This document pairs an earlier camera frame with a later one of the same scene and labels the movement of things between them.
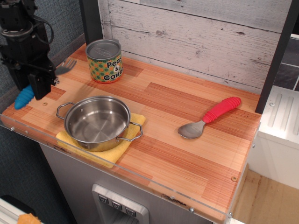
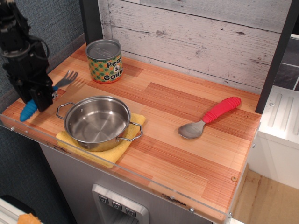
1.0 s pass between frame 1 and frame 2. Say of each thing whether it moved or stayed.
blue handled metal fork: moved
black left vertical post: stayed
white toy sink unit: stayed
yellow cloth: stayed
